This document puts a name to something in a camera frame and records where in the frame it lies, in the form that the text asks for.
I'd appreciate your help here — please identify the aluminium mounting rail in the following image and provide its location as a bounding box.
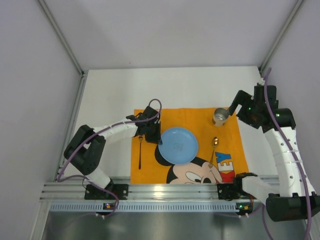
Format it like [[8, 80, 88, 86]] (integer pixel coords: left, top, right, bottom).
[[40, 178, 219, 202]]

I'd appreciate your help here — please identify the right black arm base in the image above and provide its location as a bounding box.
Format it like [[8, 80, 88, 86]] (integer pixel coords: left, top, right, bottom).
[[216, 183, 254, 201]]

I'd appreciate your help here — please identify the aluminium frame post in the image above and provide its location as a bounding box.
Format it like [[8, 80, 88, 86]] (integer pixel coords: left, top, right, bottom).
[[258, 0, 306, 75], [36, 0, 85, 76]]

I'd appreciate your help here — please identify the right aluminium frame post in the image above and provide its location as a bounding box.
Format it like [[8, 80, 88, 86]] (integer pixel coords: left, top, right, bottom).
[[258, 0, 306, 75]]

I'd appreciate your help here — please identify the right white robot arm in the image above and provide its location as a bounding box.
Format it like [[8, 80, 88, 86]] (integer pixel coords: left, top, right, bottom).
[[227, 84, 320, 222]]

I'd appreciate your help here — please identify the left aluminium frame post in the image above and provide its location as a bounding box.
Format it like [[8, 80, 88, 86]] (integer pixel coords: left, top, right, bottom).
[[36, 0, 85, 76]]

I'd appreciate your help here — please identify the rose gold fork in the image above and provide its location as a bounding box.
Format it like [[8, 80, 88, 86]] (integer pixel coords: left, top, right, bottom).
[[138, 135, 144, 170]]

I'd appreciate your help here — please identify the metal cup with paper sleeve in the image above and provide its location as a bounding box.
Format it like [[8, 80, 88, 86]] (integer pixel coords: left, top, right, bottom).
[[212, 107, 229, 127]]

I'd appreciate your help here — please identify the slotted white cable duct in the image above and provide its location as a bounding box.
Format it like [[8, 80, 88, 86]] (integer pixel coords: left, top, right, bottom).
[[50, 202, 253, 213]]

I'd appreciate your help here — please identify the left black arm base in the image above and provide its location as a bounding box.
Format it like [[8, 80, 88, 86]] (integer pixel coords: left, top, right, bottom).
[[84, 184, 129, 200]]

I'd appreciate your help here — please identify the gold ornate spoon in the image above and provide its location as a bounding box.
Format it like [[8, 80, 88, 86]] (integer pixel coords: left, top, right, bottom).
[[208, 136, 220, 168]]

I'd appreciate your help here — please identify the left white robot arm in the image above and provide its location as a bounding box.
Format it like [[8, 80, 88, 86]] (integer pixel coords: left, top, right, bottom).
[[63, 105, 162, 191]]

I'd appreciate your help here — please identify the blue plastic plate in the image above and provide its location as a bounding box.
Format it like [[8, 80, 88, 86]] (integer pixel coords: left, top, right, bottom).
[[158, 127, 199, 165]]

